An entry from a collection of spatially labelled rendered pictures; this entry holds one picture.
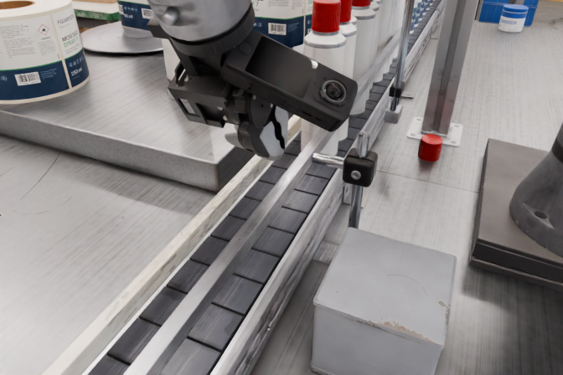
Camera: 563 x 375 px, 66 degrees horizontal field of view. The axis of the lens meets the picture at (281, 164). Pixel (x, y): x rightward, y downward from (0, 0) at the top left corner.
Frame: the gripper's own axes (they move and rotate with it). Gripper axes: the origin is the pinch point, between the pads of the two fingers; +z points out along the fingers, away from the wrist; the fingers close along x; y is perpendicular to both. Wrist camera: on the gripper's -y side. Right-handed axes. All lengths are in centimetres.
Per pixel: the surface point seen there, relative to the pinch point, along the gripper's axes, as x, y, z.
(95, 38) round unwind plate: -32, 67, 23
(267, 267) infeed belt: 13.6, -4.0, -1.3
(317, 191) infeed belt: 1.4, -4.2, 5.6
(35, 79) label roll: -6, 50, 6
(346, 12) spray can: -19.1, -2.4, -3.9
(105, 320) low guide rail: 23.2, 3.4, -10.8
